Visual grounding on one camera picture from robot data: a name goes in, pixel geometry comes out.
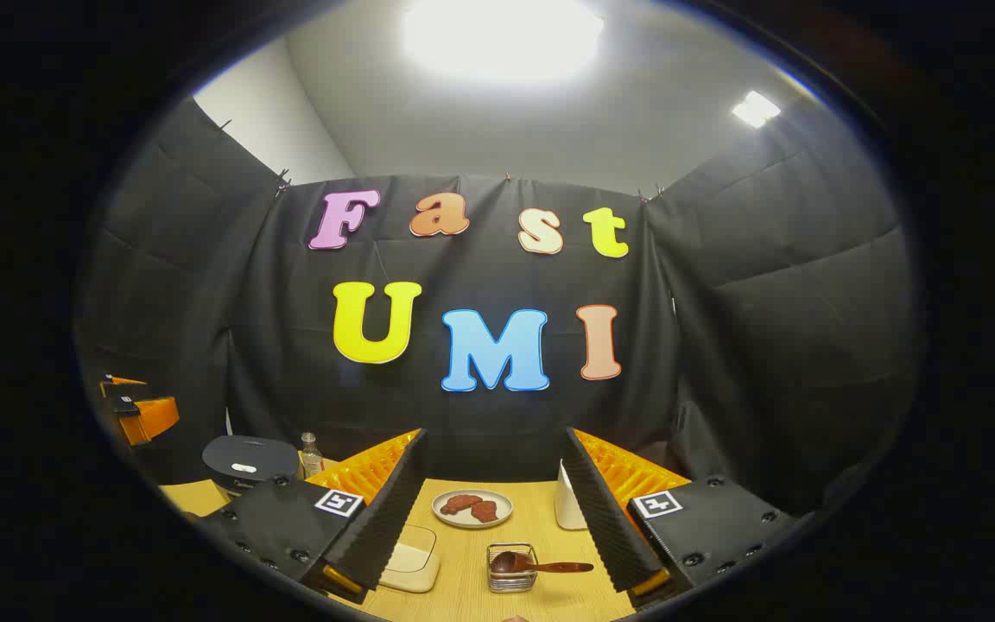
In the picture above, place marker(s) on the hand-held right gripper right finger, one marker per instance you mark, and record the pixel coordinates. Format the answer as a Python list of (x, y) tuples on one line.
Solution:
[(605, 518)]

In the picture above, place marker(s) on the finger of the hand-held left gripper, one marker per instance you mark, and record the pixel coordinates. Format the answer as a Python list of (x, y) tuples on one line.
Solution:
[(128, 380), (152, 419)]

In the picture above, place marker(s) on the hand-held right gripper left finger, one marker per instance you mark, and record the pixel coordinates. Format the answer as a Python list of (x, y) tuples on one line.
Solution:
[(385, 518)]

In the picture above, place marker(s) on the dark wooden spoon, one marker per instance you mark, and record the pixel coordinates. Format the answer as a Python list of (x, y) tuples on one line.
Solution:
[(510, 563)]

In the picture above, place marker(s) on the black rice cooker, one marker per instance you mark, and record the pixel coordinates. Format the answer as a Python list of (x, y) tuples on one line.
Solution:
[(251, 458)]

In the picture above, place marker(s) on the white utensil holder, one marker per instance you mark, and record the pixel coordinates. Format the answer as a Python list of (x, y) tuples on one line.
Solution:
[(568, 510)]

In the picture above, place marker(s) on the white divided grain tray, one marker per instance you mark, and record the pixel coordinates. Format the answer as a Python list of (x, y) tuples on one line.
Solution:
[(415, 561)]

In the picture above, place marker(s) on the red meat piece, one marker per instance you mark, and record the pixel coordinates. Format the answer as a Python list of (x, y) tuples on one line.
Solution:
[(485, 511), (461, 503)]

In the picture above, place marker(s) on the small glass bottle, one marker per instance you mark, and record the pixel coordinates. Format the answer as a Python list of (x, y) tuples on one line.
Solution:
[(311, 456)]

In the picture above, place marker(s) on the small white plate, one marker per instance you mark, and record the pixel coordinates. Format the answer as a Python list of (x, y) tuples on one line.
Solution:
[(506, 505)]

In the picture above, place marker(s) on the black backdrop cloth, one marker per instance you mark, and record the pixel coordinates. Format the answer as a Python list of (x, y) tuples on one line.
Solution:
[(722, 345)]

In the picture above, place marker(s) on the small ceiling light panel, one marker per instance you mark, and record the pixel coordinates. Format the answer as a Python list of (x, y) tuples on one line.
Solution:
[(755, 109)]

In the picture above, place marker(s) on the large ceiling light panel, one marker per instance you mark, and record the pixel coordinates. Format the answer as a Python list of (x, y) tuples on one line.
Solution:
[(502, 39)]

